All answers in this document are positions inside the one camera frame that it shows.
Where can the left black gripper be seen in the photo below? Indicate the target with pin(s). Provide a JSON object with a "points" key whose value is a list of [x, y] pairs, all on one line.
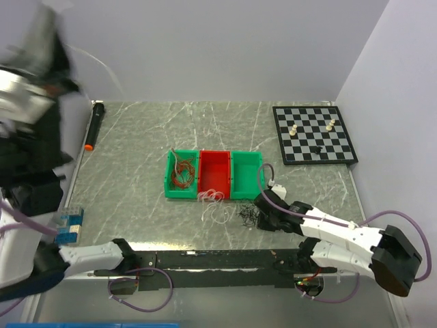
{"points": [[46, 58]]}

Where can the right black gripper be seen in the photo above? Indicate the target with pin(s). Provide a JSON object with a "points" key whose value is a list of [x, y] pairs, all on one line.
{"points": [[261, 224]]}

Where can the green plastic bin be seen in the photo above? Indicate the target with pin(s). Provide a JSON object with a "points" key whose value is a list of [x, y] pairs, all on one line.
{"points": [[244, 167], [181, 174]]}

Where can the red plastic bin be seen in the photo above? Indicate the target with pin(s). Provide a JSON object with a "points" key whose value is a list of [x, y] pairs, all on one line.
{"points": [[214, 172]]}

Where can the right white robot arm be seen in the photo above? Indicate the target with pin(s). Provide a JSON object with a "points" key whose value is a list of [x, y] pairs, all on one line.
{"points": [[385, 255]]}

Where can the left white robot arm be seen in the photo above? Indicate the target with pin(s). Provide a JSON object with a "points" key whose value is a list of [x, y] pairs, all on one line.
{"points": [[31, 194]]}

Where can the black marker orange cap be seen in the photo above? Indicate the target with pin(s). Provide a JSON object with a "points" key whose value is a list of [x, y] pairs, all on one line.
{"points": [[97, 116]]}

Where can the white chess piece left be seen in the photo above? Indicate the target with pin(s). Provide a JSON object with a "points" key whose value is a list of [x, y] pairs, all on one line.
{"points": [[293, 130]]}

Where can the black grey chessboard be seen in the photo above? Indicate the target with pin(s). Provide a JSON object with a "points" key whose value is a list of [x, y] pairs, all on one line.
{"points": [[336, 145]]}

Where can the blue white toy bricks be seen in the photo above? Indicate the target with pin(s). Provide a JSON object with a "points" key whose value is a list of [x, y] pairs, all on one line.
{"points": [[69, 226]]}

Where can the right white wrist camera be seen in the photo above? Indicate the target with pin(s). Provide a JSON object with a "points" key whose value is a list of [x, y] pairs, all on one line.
{"points": [[279, 190]]}

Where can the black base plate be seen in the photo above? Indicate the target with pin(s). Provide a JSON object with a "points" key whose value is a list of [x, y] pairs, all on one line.
{"points": [[230, 268]]}

